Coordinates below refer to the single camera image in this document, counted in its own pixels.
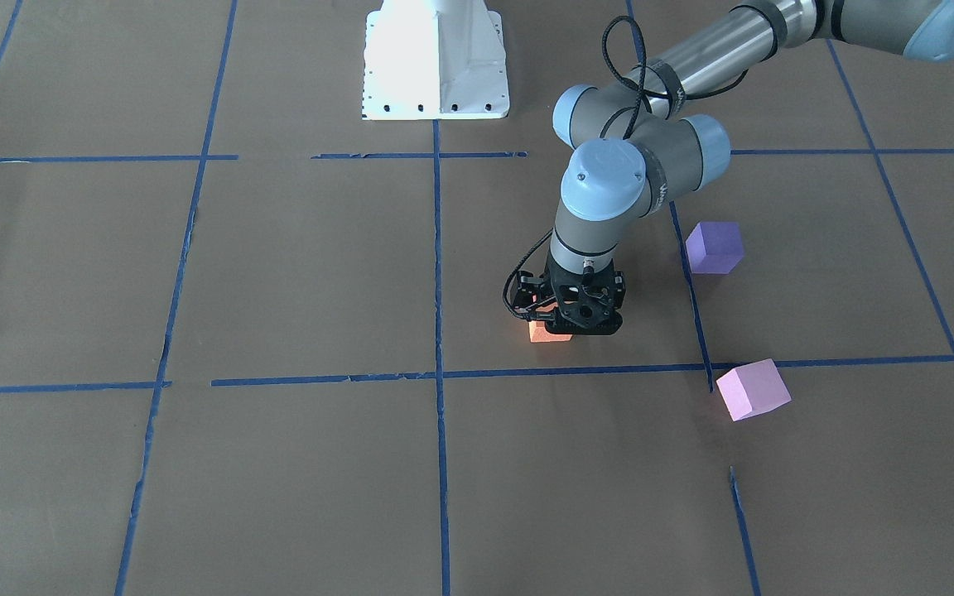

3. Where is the orange foam cube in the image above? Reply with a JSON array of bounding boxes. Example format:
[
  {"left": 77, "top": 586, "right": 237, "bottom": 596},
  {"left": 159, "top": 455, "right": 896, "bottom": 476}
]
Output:
[{"left": 528, "top": 320, "right": 573, "bottom": 344}]

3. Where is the brown paper table mat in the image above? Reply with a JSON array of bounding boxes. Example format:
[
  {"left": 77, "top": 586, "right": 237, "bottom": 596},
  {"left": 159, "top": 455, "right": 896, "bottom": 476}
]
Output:
[{"left": 0, "top": 1, "right": 954, "bottom": 595}]

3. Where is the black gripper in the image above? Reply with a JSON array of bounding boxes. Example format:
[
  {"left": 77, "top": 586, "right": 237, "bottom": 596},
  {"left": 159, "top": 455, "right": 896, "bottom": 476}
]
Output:
[{"left": 513, "top": 263, "right": 565, "bottom": 334}]

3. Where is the white pedestal column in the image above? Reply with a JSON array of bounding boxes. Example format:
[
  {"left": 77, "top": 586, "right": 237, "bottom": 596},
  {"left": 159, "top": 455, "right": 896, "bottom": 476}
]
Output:
[{"left": 361, "top": 1, "right": 511, "bottom": 121}]

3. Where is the pink foam cube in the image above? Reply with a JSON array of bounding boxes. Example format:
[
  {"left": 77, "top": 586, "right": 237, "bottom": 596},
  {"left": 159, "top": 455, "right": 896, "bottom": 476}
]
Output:
[{"left": 715, "top": 359, "right": 792, "bottom": 421}]

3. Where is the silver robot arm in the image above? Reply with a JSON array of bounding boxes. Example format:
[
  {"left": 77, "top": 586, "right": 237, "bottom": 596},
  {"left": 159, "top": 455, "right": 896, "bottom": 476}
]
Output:
[{"left": 501, "top": 1, "right": 954, "bottom": 335}]

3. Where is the purple foam cube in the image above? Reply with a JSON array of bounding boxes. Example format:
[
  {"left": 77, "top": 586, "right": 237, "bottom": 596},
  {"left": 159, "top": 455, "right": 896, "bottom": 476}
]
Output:
[{"left": 685, "top": 220, "right": 745, "bottom": 275}]

